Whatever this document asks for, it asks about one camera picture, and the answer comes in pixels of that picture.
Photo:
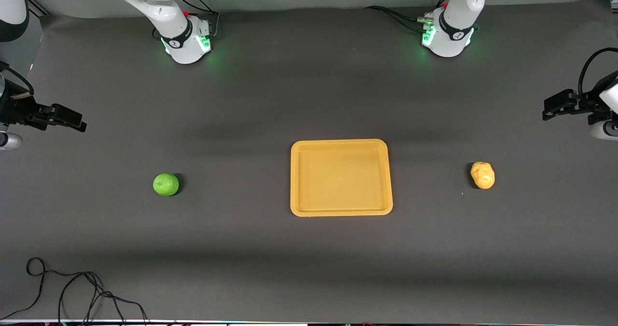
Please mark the green lime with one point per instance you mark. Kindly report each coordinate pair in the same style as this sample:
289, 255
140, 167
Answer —
165, 184

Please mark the yellow potato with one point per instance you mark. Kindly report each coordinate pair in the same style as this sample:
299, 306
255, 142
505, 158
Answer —
483, 175

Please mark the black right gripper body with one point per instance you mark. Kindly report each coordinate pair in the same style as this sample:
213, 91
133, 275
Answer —
15, 108

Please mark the yellow plastic tray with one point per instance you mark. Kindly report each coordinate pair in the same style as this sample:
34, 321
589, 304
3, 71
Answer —
340, 178

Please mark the dark grey table mat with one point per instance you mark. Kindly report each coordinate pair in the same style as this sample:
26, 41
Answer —
289, 99

